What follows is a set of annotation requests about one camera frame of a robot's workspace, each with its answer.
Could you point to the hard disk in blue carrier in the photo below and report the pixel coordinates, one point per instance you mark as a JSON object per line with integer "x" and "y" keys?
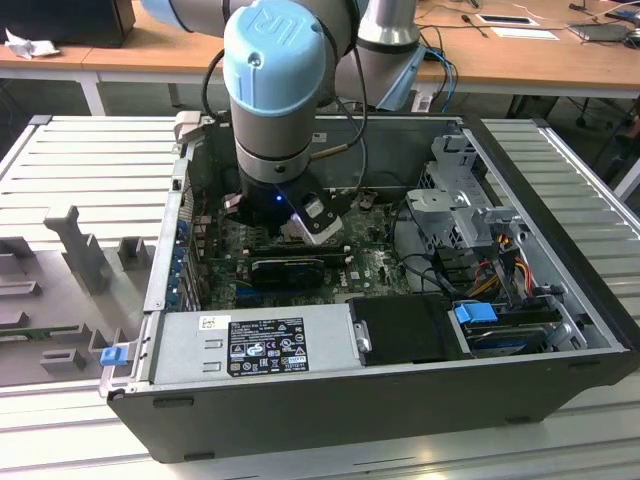
{"x": 472, "y": 315}

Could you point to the black graphics card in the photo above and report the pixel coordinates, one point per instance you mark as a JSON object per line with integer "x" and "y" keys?
{"x": 285, "y": 275}

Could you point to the grey parts rack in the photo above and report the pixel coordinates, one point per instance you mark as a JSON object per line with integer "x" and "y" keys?
{"x": 60, "y": 300}

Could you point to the crumpled white paper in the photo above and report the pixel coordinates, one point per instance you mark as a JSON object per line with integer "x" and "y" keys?
{"x": 30, "y": 46}

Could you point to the black open PC case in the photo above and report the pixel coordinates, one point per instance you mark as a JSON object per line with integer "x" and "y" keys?
{"x": 300, "y": 420}

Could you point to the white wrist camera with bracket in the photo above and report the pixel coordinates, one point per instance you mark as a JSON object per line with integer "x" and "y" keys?
{"x": 320, "y": 225}

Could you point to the grey notebook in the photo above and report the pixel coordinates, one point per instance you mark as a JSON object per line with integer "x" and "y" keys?
{"x": 597, "y": 32}

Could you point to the black RAM slot bank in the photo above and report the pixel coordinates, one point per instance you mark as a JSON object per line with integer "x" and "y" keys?
{"x": 335, "y": 256}

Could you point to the green RAM stick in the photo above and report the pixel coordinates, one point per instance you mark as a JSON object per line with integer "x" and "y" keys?
{"x": 40, "y": 333}

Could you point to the blue case latch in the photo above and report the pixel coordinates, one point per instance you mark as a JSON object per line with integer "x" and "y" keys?
{"x": 112, "y": 357}

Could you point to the small grey wrist camera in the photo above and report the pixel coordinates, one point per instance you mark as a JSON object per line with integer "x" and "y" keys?
{"x": 232, "y": 202}

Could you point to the silver power supply unit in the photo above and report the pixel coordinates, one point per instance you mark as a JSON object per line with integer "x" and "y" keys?
{"x": 185, "y": 350}

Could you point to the white framed tablet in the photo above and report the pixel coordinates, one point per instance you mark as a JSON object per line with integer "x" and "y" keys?
{"x": 505, "y": 19}

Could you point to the black box on desk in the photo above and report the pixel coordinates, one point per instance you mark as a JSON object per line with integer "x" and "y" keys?
{"x": 65, "y": 22}

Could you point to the green motherboard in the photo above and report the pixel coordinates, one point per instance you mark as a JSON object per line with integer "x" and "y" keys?
{"x": 370, "y": 265}

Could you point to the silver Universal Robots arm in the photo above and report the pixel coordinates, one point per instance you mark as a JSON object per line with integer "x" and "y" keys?
{"x": 270, "y": 60}

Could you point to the wooden desk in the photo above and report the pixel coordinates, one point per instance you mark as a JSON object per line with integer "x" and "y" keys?
{"x": 150, "y": 55}

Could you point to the CPU socket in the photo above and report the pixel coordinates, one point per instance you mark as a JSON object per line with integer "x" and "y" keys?
{"x": 279, "y": 241}

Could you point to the black plastic bay shroud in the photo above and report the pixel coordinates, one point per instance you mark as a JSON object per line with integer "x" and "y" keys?
{"x": 405, "y": 330}

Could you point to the blue expansion slot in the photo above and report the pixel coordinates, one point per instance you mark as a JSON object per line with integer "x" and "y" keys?
{"x": 246, "y": 295}

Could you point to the white paper sheet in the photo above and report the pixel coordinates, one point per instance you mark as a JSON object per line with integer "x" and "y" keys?
{"x": 525, "y": 33}

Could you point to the silver metal drive cage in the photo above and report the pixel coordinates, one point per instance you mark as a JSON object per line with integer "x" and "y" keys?
{"x": 435, "y": 205}

